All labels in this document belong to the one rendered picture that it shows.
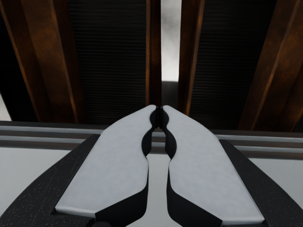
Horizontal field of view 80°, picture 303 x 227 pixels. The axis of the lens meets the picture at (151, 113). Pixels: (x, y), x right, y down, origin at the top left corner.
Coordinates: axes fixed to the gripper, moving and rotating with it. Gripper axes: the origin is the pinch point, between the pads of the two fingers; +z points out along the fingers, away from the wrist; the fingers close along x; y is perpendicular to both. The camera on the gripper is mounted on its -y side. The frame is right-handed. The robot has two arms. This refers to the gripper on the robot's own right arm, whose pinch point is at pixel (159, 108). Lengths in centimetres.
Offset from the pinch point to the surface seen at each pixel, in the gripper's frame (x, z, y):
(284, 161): 15.1, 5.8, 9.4
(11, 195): -21.1, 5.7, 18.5
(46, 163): -13.9, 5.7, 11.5
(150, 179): -0.6, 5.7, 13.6
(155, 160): 0.0, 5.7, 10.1
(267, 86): 17.9, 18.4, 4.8
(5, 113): -101, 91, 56
